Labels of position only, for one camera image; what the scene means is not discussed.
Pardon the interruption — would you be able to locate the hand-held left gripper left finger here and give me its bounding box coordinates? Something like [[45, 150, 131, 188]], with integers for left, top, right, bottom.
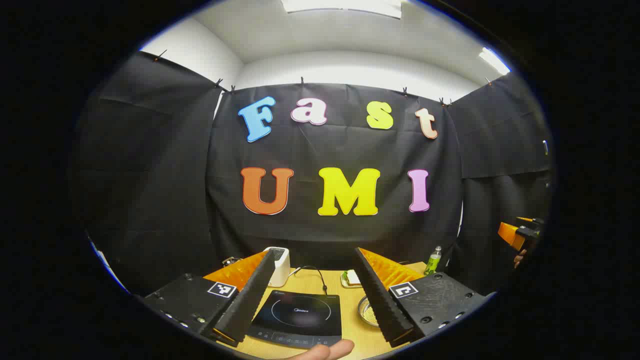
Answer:
[[142, 248, 277, 347]]

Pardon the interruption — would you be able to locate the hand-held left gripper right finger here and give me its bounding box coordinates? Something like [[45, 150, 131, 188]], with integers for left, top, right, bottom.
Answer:
[[352, 246, 489, 349]]

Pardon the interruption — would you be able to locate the stainless steel pot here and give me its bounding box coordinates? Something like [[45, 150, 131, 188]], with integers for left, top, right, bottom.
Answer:
[[358, 295, 381, 327]]

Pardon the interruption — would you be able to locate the black induction cooktop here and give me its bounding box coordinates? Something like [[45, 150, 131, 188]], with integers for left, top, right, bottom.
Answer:
[[246, 290, 343, 349]]

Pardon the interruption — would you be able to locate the white toaster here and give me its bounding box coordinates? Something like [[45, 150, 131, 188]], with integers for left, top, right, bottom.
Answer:
[[263, 246, 291, 288]]

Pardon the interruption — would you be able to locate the green label drink bottle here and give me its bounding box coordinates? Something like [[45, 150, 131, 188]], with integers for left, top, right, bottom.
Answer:
[[424, 246, 443, 276]]

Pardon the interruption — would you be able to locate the narrow ceiling light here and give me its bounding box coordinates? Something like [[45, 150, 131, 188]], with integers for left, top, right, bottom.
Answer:
[[479, 47, 511, 76]]

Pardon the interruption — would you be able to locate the ceiling light panel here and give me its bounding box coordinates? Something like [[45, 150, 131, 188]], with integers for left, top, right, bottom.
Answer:
[[280, 0, 403, 20]]

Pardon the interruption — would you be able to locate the black power cable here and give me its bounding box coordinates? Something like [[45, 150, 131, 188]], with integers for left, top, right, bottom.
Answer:
[[292, 265, 328, 295]]

